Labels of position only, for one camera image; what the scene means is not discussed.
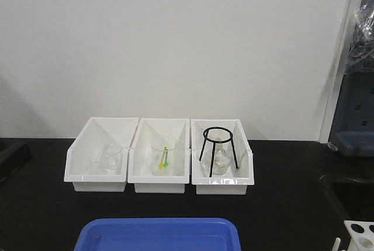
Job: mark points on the green plastic spoon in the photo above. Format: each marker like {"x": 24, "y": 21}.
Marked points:
{"x": 165, "y": 157}

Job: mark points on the glass alcohol lamp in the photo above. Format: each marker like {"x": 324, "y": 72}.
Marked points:
{"x": 215, "y": 162}

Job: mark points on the left white storage bin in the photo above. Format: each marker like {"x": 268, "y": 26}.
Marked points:
{"x": 96, "y": 132}

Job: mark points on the clear plastic bag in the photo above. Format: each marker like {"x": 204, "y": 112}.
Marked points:
{"x": 360, "y": 57}

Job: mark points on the right white storage bin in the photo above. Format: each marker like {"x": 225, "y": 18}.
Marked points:
{"x": 235, "y": 181}

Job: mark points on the black sink basin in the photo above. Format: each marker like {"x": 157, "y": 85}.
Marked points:
{"x": 350, "y": 197}

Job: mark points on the blue plastic tray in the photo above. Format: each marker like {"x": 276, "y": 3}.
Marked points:
{"x": 159, "y": 234}

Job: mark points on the white test tube rack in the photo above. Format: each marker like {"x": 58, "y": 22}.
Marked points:
{"x": 361, "y": 234}

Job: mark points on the glass beaker middle bin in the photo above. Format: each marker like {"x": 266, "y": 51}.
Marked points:
{"x": 157, "y": 147}

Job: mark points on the grey pegboard drying rack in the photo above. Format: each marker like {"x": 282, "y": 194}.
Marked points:
{"x": 351, "y": 132}

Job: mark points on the white storage bin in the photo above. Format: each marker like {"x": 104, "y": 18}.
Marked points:
{"x": 235, "y": 181}
{"x": 139, "y": 166}
{"x": 96, "y": 132}

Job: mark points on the yellow plastic spoon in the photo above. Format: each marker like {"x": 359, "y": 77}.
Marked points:
{"x": 162, "y": 160}

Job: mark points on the small glass beakers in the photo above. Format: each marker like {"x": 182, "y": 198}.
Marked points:
{"x": 106, "y": 161}

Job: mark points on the black metal tripod stand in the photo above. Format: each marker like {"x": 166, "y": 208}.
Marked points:
{"x": 209, "y": 135}

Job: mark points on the middle white storage bin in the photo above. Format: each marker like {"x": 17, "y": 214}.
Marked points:
{"x": 139, "y": 166}

